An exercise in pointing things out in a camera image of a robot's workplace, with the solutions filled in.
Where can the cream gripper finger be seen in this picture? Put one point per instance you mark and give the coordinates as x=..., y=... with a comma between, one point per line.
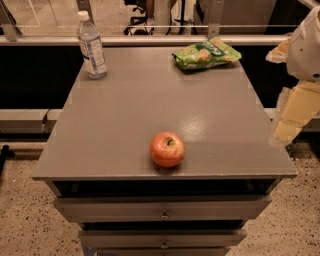
x=295, y=108
x=279, y=53

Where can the green rice chip bag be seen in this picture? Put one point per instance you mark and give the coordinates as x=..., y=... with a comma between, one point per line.
x=205, y=55

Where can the red apple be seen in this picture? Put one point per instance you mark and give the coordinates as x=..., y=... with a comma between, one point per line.
x=167, y=149

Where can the black office chair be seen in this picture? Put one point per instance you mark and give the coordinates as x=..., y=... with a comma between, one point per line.
x=142, y=24

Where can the grey drawer cabinet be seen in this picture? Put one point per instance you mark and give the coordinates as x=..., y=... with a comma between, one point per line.
x=97, y=160

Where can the clear plastic water bottle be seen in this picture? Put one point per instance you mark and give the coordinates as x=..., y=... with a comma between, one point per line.
x=91, y=47

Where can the metal railing frame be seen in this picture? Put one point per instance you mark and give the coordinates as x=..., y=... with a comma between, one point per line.
x=54, y=23

